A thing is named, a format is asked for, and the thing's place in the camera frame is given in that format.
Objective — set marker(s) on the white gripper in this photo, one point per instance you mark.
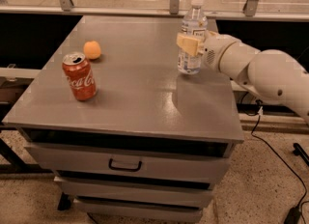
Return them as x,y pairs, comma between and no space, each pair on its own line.
214,50

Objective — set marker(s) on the clear plastic water bottle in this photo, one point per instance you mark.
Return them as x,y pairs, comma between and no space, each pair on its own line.
194,26

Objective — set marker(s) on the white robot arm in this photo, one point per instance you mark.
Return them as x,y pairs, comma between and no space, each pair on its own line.
270,75

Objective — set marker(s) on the orange fruit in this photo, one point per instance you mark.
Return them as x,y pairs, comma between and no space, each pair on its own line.
92,50

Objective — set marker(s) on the red Coca-Cola can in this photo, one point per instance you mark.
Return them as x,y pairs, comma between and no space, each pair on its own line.
78,72

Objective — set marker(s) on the black stand foot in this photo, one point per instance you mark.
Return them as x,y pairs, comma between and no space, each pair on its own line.
299,151

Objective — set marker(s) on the black power adapter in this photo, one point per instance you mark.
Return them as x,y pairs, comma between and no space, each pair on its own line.
293,216

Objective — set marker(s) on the black drawer handle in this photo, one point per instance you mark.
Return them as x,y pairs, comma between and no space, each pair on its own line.
124,166

